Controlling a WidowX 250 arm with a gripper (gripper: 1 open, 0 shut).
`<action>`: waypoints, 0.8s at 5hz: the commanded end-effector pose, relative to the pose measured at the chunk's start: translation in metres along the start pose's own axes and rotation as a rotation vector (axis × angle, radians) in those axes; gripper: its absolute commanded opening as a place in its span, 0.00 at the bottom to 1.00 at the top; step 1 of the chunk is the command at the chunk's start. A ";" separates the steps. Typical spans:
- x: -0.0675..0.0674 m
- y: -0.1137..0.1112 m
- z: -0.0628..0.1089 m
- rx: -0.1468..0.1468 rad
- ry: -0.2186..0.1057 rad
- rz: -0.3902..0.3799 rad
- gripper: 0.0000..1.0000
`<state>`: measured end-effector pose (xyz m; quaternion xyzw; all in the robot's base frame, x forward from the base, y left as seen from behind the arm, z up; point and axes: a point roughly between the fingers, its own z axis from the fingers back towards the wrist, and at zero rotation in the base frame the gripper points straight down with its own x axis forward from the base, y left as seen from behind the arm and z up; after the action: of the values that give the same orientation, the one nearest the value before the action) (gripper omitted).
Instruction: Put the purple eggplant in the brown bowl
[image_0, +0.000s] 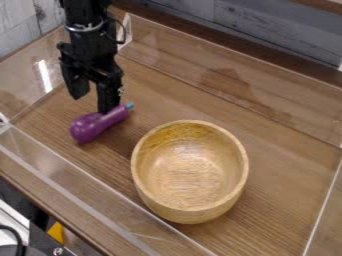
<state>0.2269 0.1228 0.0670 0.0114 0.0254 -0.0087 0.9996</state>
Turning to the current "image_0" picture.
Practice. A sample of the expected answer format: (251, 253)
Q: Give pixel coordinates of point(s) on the brown wooden bowl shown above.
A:
(189, 169)

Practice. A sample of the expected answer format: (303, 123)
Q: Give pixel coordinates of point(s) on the clear acrylic corner bracket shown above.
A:
(124, 31)

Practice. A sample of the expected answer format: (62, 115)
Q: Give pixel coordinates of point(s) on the clear acrylic tray walls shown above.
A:
(283, 113)

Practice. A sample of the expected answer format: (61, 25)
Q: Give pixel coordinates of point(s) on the yellow black machine base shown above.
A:
(29, 232)

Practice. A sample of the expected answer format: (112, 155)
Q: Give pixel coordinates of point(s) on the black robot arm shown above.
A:
(86, 12)

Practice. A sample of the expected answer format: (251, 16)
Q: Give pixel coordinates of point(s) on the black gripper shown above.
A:
(86, 60)

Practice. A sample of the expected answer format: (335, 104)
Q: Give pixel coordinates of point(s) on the purple toy eggplant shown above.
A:
(89, 125)

